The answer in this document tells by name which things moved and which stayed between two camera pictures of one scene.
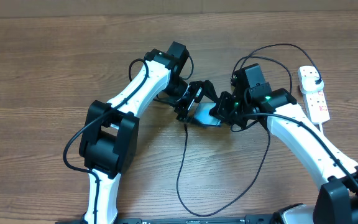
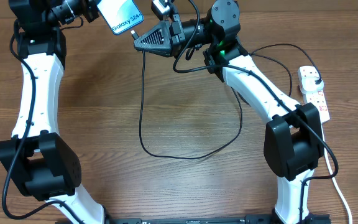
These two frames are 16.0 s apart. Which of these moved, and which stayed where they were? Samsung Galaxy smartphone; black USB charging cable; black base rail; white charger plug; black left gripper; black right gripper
Moved: black left gripper; black right gripper; Samsung Galaxy smartphone; black USB charging cable
Stayed: white charger plug; black base rail
